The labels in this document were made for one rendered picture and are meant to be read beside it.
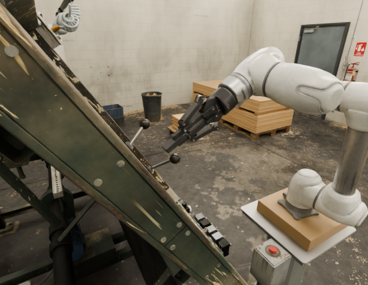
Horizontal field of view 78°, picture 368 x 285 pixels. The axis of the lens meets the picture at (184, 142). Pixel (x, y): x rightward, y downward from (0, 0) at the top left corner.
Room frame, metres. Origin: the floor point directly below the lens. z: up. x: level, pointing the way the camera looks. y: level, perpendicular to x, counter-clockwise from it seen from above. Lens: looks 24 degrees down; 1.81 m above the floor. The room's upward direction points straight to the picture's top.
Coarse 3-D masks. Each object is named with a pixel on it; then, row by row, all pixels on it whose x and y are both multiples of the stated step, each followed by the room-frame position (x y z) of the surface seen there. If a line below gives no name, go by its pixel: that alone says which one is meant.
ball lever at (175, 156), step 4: (172, 156) 0.67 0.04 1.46; (176, 156) 0.67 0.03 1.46; (168, 160) 0.68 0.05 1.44; (172, 160) 0.66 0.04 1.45; (176, 160) 0.66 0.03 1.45; (180, 160) 0.67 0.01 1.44; (160, 164) 0.68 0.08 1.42; (164, 164) 0.68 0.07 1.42; (148, 168) 0.67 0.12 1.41; (152, 168) 0.68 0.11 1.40
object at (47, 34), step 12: (72, 0) 0.94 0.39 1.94; (72, 12) 0.94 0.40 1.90; (72, 24) 0.93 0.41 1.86; (36, 36) 0.85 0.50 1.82; (48, 36) 0.88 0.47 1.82; (48, 48) 0.87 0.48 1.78; (60, 60) 0.88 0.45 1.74; (72, 72) 0.90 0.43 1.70; (84, 96) 0.91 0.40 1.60; (96, 108) 0.93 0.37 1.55; (108, 120) 0.95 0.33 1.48; (120, 132) 0.97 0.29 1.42; (132, 144) 1.00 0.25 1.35; (168, 192) 1.09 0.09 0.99
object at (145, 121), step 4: (140, 120) 0.73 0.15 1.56; (144, 120) 0.73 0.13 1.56; (148, 120) 0.73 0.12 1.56; (140, 124) 0.72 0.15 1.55; (144, 124) 0.72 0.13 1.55; (148, 124) 0.73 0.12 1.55; (140, 128) 0.71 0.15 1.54; (144, 128) 0.72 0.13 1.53; (136, 132) 0.70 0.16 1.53; (136, 136) 0.69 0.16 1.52; (132, 140) 0.67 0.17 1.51; (128, 144) 0.64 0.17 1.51; (132, 148) 0.65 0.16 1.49
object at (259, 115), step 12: (204, 84) 5.90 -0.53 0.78; (216, 84) 5.90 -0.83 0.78; (204, 96) 5.71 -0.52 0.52; (252, 96) 4.55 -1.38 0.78; (240, 108) 4.64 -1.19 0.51; (252, 108) 4.25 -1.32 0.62; (264, 108) 4.18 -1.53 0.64; (276, 108) 4.34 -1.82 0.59; (288, 108) 4.58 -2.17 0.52; (228, 120) 4.85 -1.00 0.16; (240, 120) 4.51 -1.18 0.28; (252, 120) 4.23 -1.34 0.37; (264, 120) 4.20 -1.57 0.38; (276, 120) 4.36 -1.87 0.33; (288, 120) 4.54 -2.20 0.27; (240, 132) 4.50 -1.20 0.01; (252, 132) 4.21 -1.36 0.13; (264, 132) 4.23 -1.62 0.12
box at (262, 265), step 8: (272, 240) 0.80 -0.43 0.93; (256, 248) 0.75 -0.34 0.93; (264, 248) 0.75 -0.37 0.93; (280, 248) 0.75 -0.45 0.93; (256, 256) 0.74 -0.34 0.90; (264, 256) 0.71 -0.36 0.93; (280, 256) 0.71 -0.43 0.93; (288, 256) 0.71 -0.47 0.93; (256, 264) 0.73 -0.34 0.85; (264, 264) 0.70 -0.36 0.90; (272, 264) 0.67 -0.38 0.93; (280, 264) 0.68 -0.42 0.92; (288, 264) 0.71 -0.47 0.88; (256, 272) 0.73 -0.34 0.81; (264, 272) 0.69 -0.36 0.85; (272, 272) 0.66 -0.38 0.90; (280, 272) 0.69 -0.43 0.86; (264, 280) 0.68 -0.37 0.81; (272, 280) 0.66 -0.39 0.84; (280, 280) 0.70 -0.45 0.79
